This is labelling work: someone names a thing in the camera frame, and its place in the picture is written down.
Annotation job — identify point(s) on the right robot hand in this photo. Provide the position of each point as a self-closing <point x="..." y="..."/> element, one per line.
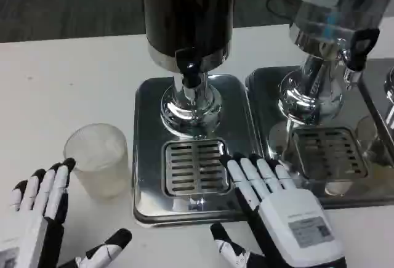
<point x="289" y="218"/>

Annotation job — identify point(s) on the drink dispenser with dark tank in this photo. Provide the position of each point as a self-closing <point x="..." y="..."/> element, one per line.
<point x="187" y="12"/>

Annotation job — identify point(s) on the clear ribbed glass cup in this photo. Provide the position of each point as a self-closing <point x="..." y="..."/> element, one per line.
<point x="98" y="163"/>

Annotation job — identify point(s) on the slotted steel drip grid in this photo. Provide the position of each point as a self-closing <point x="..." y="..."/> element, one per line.
<point x="194" y="166"/>
<point x="329" y="151"/>

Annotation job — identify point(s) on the drink dispenser with steel body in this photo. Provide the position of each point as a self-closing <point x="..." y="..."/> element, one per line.
<point x="326" y="12"/>

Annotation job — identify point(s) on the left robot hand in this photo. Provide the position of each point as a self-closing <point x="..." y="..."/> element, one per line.
<point x="37" y="215"/>

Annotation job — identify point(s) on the steel drip tray, dark dispenser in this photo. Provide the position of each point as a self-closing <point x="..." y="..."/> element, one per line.
<point x="147" y="157"/>

